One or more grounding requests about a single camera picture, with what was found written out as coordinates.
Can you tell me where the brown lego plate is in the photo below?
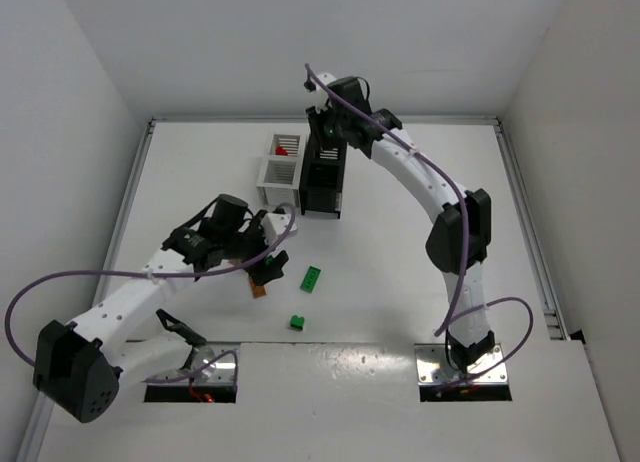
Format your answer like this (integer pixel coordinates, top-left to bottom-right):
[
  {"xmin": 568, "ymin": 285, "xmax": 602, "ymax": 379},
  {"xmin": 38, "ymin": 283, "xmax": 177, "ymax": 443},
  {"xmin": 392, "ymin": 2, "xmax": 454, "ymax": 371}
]
[{"xmin": 249, "ymin": 278, "xmax": 267, "ymax": 299}]

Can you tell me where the green lego plate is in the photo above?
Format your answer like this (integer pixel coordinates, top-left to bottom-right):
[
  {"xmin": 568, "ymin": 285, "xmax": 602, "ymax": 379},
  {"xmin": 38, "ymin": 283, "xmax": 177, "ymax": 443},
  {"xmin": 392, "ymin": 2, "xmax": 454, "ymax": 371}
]
[{"xmin": 300, "ymin": 266, "xmax": 321, "ymax": 293}]

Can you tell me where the small green lego brick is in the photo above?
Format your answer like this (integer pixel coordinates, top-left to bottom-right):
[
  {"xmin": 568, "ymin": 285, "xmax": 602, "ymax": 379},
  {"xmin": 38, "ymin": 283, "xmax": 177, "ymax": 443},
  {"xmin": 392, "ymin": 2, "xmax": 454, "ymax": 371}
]
[{"xmin": 289, "ymin": 315, "xmax": 305, "ymax": 331}]

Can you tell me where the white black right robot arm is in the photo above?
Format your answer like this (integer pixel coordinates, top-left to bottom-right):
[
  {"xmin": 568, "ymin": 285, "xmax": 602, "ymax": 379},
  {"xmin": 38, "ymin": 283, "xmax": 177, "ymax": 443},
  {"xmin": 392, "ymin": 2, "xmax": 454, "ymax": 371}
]
[{"xmin": 304, "ymin": 73, "xmax": 495, "ymax": 373}]

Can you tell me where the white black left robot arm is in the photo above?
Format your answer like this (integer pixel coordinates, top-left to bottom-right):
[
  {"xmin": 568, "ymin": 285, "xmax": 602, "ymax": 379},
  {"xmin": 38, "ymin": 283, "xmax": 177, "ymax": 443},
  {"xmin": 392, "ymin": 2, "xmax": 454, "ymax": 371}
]
[{"xmin": 33, "ymin": 194, "xmax": 297, "ymax": 423}]

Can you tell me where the black slatted container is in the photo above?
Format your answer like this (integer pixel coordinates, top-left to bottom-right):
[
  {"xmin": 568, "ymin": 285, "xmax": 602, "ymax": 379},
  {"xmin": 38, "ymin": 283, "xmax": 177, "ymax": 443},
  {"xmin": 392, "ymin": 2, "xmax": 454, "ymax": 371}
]
[{"xmin": 299, "ymin": 137, "xmax": 346, "ymax": 219}]

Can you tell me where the white slatted container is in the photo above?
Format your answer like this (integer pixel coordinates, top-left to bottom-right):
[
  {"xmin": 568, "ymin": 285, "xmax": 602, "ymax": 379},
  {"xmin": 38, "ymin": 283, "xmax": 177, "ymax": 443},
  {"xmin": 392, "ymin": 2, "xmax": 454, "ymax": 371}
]
[{"xmin": 256, "ymin": 133, "xmax": 307, "ymax": 209}]

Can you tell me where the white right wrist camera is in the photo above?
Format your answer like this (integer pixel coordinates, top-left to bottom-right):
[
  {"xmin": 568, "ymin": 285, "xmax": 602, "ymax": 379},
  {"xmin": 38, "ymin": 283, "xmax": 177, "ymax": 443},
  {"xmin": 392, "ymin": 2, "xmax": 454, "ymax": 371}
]
[{"xmin": 303, "ymin": 72, "xmax": 337, "ymax": 110}]

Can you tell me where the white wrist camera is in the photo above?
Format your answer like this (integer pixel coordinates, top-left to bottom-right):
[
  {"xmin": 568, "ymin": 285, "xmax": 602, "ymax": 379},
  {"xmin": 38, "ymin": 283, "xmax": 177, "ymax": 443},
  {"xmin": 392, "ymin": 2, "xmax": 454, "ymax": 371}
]
[
  {"xmin": 260, "ymin": 212, "xmax": 298, "ymax": 246},
  {"xmin": 303, "ymin": 72, "xmax": 337, "ymax": 110}
]

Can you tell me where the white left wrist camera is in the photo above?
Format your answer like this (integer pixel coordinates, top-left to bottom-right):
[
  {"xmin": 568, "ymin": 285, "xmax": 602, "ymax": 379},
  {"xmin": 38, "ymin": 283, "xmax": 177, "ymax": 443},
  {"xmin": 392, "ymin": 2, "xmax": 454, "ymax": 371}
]
[{"xmin": 260, "ymin": 212, "xmax": 298, "ymax": 246}]

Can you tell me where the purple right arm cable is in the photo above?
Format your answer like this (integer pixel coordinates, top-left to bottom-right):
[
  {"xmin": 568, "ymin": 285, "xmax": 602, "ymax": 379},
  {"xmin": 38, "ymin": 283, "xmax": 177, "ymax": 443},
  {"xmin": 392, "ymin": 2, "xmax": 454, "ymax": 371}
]
[{"xmin": 304, "ymin": 63, "xmax": 535, "ymax": 388}]

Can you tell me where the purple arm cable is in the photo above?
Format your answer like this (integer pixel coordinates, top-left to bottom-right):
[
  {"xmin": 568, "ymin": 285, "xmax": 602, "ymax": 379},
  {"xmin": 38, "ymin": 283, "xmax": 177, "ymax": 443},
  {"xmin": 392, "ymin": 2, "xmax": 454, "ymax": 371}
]
[
  {"xmin": 304, "ymin": 63, "xmax": 535, "ymax": 388},
  {"xmin": 4, "ymin": 202, "xmax": 297, "ymax": 383}
]

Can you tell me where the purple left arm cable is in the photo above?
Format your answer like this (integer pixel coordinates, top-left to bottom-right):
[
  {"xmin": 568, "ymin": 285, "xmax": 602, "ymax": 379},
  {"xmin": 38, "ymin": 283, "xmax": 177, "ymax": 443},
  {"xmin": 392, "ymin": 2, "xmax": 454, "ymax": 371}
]
[{"xmin": 4, "ymin": 202, "xmax": 297, "ymax": 383}]

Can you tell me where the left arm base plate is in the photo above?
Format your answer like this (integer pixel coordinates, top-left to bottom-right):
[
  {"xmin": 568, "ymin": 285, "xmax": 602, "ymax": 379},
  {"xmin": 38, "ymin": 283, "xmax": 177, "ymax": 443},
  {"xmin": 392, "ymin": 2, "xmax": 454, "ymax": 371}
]
[{"xmin": 145, "ymin": 343, "xmax": 241, "ymax": 388}]

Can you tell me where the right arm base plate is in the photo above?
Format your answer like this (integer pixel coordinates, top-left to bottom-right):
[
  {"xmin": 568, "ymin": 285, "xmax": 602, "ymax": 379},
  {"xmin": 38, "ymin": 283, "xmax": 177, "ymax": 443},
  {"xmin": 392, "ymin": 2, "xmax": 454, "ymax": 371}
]
[{"xmin": 414, "ymin": 344, "xmax": 509, "ymax": 386}]

